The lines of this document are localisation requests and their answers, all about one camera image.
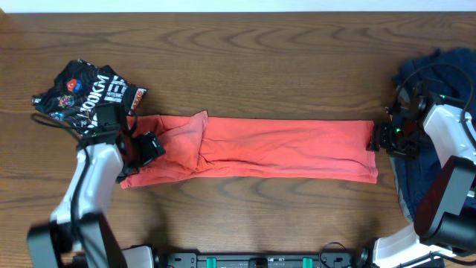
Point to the orange red soccer t-shirt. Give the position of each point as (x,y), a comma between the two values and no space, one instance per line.
(214,147)

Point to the black printed folded jersey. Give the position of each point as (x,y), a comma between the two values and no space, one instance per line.
(80,87)

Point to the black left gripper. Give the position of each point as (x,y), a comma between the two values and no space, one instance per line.
(149,147)

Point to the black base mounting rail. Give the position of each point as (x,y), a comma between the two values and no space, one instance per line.
(332,255)

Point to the navy blue garment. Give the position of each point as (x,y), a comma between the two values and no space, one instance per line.
(450,74)

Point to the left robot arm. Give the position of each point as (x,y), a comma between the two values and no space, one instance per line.
(106,156)

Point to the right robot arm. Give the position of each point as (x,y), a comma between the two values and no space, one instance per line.
(442,228)

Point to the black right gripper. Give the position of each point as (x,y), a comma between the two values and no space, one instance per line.
(381,137)

